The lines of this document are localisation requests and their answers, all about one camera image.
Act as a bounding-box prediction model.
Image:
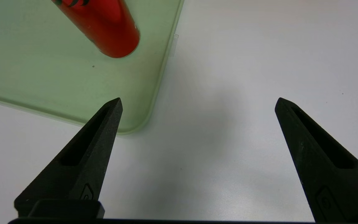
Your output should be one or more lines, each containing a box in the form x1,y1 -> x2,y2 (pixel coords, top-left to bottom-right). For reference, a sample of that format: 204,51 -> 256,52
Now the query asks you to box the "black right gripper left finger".
14,97 -> 123,217

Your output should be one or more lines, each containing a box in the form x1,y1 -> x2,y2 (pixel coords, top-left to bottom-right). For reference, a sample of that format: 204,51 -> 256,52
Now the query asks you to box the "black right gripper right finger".
275,97 -> 358,223

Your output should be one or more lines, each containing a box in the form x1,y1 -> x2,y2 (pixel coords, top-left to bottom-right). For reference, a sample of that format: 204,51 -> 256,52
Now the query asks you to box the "red soda can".
51,0 -> 140,58

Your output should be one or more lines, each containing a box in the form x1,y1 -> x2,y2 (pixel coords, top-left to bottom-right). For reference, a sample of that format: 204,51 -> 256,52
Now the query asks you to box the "light green plastic tray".
0,0 -> 185,135

